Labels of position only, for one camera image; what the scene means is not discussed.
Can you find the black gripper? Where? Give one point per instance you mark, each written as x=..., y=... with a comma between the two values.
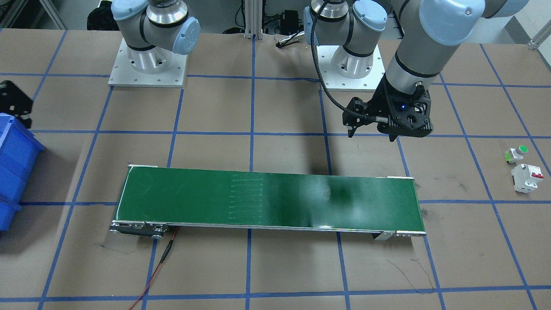
x=381, y=104
x=15, y=102

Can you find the green push button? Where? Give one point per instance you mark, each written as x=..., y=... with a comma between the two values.
x=514, y=155

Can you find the white red circuit breaker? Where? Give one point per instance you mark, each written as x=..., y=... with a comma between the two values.
x=526, y=177

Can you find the green conveyor belt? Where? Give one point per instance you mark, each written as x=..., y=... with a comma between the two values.
x=153, y=198

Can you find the blue plastic bin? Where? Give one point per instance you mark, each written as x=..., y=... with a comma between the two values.
x=18, y=151

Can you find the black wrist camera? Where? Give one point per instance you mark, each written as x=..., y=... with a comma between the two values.
x=359, y=113

